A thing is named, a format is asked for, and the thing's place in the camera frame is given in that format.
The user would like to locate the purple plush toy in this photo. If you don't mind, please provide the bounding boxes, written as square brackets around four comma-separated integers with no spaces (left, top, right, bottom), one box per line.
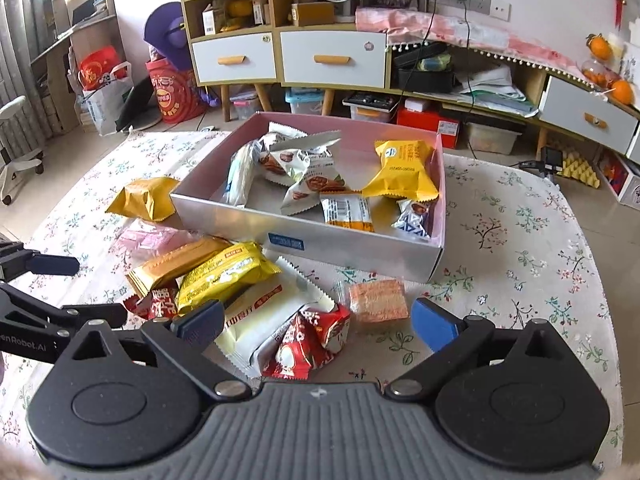
[142,2,193,73]

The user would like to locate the orange snack packet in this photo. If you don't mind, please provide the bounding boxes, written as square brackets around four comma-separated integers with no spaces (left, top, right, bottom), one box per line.
[320,195,376,235]

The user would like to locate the mustard yellow snack packet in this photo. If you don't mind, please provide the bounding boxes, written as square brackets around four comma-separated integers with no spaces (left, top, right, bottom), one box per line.
[105,176,182,223]

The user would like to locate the white drawer with orange handle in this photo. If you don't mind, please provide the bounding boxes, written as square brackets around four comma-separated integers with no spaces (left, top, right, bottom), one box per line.
[279,30,388,88]
[191,32,278,87]

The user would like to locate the clear packet of orange crackers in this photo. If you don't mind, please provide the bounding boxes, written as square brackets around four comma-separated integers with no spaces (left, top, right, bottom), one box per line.
[347,280,410,323]

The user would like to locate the storage box with blue lid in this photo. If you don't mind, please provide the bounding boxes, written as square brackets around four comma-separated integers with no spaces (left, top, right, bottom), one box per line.
[285,87,326,116]

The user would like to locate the black power adapter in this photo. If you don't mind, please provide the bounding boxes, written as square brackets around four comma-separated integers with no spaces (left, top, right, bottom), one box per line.
[517,145,563,173]

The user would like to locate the white shopping bag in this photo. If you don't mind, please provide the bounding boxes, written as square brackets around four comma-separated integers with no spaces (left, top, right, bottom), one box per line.
[75,60,136,137]

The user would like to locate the clear box with black lid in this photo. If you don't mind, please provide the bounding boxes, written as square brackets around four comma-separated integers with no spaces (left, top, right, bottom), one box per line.
[342,91,401,123]

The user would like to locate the clear tub of small oranges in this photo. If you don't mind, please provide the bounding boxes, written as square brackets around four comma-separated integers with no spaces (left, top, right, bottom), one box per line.
[581,59,613,88]

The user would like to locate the white office chair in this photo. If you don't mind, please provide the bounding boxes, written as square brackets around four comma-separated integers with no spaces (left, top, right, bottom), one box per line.
[0,95,46,206]

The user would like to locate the white drawer with small handle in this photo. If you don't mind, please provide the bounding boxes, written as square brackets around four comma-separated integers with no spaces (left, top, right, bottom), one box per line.
[537,75,640,142]

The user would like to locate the white wall sockets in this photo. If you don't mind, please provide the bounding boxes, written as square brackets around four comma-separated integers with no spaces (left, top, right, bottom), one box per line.
[432,0,512,21]

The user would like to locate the silver blue snack packet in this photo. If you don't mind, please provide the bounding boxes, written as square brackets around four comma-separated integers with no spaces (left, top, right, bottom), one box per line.
[391,199,436,243]

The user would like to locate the orange fruit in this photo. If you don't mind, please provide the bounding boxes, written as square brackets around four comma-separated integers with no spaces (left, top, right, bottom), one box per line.
[587,34,613,61]
[610,80,635,106]

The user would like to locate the clear storage box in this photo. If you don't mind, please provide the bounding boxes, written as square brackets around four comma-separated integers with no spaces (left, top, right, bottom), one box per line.
[232,87,263,121]

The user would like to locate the pink snack packet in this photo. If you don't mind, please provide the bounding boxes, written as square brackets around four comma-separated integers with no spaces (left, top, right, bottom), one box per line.
[111,225,201,266]

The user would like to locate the black bag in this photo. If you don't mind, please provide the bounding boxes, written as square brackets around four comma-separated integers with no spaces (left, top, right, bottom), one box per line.
[392,42,456,93]

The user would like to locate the clear packet with blue strip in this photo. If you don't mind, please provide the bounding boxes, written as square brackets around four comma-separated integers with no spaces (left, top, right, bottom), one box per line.
[221,141,261,208]

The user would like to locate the cream white snack packet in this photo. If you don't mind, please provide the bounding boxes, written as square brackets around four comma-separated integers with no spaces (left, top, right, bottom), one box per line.
[214,255,337,380]

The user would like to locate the yellow foam sheet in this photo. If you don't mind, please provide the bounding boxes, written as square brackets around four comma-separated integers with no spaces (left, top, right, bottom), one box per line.
[557,145,601,190]

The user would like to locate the white nut snack packet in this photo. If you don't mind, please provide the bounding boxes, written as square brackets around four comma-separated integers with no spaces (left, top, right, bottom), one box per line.
[280,170,351,217]
[255,147,301,186]
[251,121,309,161]
[270,130,343,171]

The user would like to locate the bright yellow snack packet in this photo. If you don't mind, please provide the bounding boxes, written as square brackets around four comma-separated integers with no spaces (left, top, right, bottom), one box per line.
[176,241,282,317]

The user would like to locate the gold snack packet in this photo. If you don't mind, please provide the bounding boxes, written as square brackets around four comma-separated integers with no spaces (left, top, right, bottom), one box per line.
[125,236,233,297]

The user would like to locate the pile of papers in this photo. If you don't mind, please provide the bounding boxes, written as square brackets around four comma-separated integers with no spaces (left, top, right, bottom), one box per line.
[455,65,536,113]

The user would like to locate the red bag with gold print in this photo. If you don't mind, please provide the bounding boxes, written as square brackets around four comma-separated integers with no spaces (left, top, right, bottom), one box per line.
[79,46,126,93]

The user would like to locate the clear plastic bin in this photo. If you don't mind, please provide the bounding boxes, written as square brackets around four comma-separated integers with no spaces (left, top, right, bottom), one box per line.
[462,120,518,156]

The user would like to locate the low wooden cabinet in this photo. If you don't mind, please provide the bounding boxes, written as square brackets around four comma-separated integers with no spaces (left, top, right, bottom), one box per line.
[385,42,640,161]

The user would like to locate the white and red carton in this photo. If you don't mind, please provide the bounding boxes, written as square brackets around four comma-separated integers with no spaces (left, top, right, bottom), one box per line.
[597,150,640,206]

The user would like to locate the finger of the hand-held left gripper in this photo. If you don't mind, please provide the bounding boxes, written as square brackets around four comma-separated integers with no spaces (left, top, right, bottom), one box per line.
[0,282,128,333]
[0,241,81,281]

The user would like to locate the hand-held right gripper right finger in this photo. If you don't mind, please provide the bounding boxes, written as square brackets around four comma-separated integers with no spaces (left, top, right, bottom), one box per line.
[387,297,576,403]

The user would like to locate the yellow packet with round logo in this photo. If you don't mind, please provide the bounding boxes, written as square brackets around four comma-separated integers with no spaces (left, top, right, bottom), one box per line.
[361,139,440,201]

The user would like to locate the pink cloth cover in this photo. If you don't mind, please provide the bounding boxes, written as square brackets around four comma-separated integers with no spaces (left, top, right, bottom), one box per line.
[355,7,596,86]

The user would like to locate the brown cardboard box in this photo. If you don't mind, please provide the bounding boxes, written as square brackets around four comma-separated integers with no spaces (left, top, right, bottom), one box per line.
[291,2,335,26]

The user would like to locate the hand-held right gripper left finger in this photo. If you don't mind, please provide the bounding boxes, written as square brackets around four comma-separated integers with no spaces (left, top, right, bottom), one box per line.
[70,299,253,403]

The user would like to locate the red box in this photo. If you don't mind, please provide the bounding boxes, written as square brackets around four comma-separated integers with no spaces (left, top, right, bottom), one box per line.
[396,97,461,150]

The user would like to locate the silver box with pink inside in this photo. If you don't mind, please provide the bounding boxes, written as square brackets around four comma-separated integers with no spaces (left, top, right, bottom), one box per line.
[170,111,447,285]

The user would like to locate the wooden bookshelf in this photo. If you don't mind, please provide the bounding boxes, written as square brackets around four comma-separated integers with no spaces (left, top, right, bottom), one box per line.
[30,0,121,136]

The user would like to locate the red triangular snack packet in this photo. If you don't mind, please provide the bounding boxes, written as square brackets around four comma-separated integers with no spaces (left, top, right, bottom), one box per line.
[260,302,353,381]

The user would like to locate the red gift bag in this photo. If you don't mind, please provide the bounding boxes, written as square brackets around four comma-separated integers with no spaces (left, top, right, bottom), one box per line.
[145,57,208,123]

